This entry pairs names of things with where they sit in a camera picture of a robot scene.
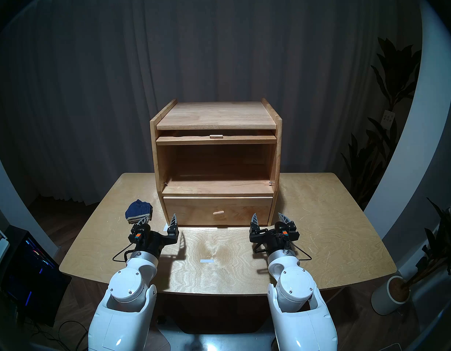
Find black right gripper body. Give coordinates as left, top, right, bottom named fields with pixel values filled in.
left=249, top=231, right=299, bottom=254

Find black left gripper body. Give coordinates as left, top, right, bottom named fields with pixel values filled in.
left=128, top=228, right=179, bottom=259

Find blue striped socks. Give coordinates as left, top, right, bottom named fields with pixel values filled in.
left=125, top=199, right=153, bottom=224

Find wooden sliding door panel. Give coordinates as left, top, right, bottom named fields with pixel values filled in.
left=156, top=134, right=277, bottom=146

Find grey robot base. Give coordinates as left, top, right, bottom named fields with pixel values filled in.
left=158, top=317, right=281, bottom=351

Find wooden cabinet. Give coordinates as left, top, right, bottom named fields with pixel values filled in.
left=149, top=98, right=283, bottom=227

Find plant in white pot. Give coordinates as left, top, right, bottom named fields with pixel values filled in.
left=371, top=197, right=451, bottom=316

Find black computer tower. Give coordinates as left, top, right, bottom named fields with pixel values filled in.
left=1, top=226, right=72, bottom=327

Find white curved arch pillar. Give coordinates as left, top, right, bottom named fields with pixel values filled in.
left=364, top=0, right=451, bottom=241
left=0, top=138, right=60, bottom=259

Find grey curtain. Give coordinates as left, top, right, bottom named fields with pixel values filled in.
left=0, top=0, right=423, bottom=205

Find tall dark leafy plant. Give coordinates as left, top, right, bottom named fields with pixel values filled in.
left=341, top=38, right=422, bottom=209

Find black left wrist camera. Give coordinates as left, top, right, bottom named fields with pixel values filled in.
left=132, top=223, right=151, bottom=245

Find wooden drawer with peg handle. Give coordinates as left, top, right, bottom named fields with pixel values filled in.
left=163, top=196, right=273, bottom=226

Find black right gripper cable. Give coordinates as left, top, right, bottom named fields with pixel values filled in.
left=291, top=244, right=312, bottom=261

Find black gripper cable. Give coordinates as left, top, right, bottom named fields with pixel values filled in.
left=113, top=243, right=138, bottom=262
left=291, top=244, right=312, bottom=261

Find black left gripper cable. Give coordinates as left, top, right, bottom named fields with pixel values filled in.
left=113, top=243, right=138, bottom=262

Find black floor cable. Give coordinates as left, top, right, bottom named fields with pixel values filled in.
left=28, top=319, right=89, bottom=351

